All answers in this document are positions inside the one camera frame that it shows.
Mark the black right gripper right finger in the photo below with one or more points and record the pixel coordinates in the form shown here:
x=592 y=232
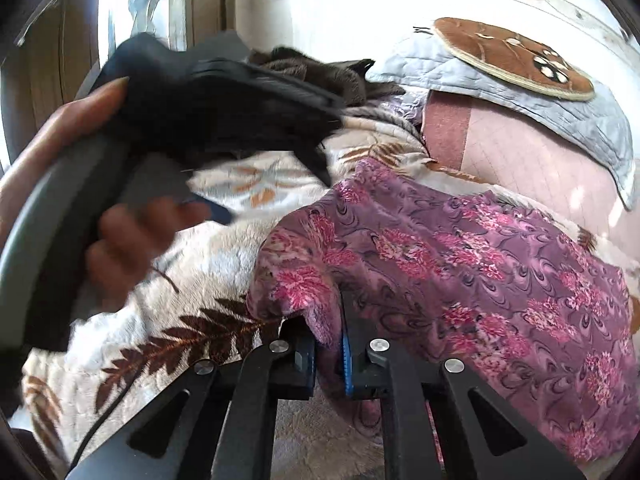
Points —
x=364 y=380

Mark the cream leaf-pattern plush blanket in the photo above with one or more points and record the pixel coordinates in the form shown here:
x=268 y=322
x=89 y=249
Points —
x=193 y=304

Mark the brown round deer cushion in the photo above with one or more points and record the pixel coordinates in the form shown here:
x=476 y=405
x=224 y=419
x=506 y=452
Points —
x=514 y=58

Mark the grey quilted pillow cover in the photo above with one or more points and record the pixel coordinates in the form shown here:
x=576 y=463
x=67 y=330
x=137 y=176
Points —
x=599 y=127

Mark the purple floral fleece garment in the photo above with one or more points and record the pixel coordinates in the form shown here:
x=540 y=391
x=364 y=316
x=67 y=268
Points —
x=543 y=321

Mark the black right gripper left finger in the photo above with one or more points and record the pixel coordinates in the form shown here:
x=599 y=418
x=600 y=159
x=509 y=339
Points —
x=300 y=368

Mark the left hand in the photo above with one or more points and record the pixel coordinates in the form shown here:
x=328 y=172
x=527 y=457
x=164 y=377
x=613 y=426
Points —
x=128 y=243

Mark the dark brown fleece garment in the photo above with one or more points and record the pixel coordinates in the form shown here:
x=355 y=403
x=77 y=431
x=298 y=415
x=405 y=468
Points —
x=345 y=79

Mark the pink bed sheet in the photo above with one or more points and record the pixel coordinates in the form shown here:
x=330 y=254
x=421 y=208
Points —
x=502 y=147

